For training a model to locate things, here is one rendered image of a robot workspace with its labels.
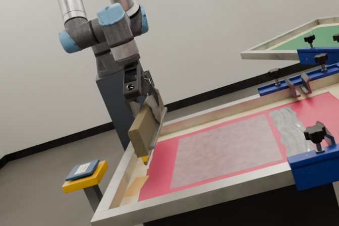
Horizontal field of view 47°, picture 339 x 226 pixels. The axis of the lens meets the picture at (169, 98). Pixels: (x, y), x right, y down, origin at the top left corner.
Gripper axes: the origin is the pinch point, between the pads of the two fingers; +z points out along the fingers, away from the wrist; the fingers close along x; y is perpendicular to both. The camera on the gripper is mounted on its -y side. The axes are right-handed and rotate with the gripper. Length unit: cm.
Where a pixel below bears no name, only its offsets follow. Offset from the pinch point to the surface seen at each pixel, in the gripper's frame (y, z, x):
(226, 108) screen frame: 25.2, 11.3, -20.9
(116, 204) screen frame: -20.0, 12.6, 11.2
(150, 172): -3.5, 14.0, 4.9
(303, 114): 7.1, 14.0, -43.5
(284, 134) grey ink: -5.1, 13.2, -35.5
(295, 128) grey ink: -2.9, 13.2, -39.0
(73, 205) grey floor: 186, 111, 144
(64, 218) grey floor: 167, 110, 146
